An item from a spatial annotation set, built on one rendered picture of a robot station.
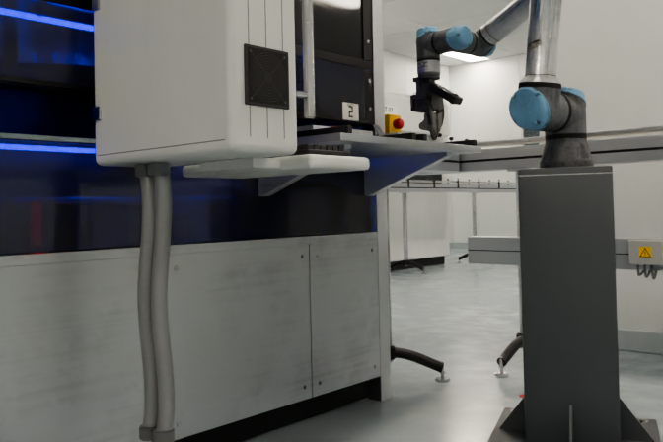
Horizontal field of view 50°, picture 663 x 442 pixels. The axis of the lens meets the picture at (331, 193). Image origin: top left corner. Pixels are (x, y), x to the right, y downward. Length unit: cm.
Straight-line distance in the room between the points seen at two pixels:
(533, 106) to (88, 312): 126
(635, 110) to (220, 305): 225
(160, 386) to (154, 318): 15
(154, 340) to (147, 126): 47
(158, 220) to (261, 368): 72
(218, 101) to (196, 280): 73
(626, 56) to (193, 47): 253
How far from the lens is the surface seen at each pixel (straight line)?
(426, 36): 235
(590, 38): 370
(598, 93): 364
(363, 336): 250
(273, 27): 145
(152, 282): 162
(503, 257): 316
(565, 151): 212
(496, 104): 1134
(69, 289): 177
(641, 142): 291
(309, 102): 151
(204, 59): 142
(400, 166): 239
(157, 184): 161
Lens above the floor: 69
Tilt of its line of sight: 1 degrees up
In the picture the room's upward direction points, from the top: 1 degrees counter-clockwise
